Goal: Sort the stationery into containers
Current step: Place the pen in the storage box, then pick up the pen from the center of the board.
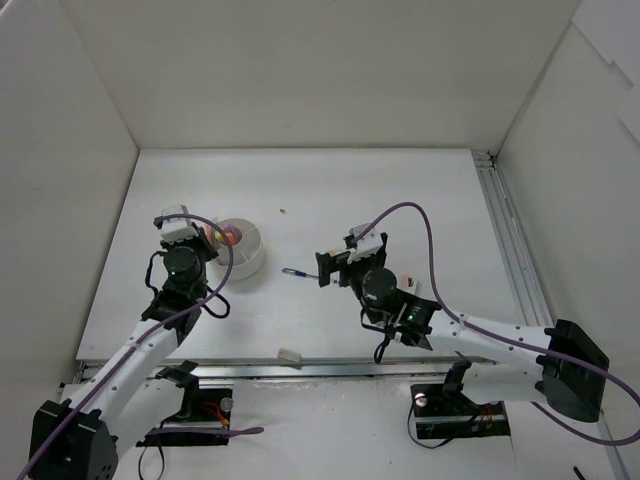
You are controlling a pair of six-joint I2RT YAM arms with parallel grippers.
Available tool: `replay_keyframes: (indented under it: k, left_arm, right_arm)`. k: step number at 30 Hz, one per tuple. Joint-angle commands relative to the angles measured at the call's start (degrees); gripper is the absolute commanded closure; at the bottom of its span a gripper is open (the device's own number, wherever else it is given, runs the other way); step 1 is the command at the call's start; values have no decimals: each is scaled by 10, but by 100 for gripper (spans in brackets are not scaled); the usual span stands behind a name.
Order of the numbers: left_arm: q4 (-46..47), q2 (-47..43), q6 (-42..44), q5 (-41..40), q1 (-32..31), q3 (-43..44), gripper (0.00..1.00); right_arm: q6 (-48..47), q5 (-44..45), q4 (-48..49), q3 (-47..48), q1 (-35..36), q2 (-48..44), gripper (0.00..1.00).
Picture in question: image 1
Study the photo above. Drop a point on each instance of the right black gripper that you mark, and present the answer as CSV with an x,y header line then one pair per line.
x,y
325,269

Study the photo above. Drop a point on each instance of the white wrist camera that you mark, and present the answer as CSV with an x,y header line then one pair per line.
x,y
362,242
174,228

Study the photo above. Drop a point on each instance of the front aluminium rail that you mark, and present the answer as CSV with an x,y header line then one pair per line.
x,y
283,371

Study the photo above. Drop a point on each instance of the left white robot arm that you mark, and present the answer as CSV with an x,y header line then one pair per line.
x,y
84,436

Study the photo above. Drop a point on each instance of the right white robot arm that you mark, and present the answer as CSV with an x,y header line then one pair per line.
x,y
562,359

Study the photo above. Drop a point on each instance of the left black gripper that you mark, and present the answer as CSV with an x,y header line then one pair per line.
x,y
206,247

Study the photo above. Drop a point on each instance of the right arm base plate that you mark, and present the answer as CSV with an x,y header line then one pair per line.
x,y
438,418

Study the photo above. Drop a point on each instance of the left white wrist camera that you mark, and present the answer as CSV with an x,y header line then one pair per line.
x,y
174,228

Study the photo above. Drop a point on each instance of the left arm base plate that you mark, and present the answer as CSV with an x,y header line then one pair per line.
x,y
210,408

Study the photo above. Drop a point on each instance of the blue gel pen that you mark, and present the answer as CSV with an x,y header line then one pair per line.
x,y
299,273

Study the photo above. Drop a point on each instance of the white round divided container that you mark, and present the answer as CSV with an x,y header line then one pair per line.
x,y
248,252

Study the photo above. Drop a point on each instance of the white eraser block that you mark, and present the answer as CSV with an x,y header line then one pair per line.
x,y
289,356

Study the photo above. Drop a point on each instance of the aluminium table rail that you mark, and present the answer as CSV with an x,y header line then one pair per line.
x,y
516,255

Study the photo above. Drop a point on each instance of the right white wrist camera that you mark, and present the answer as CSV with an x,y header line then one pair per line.
x,y
362,242

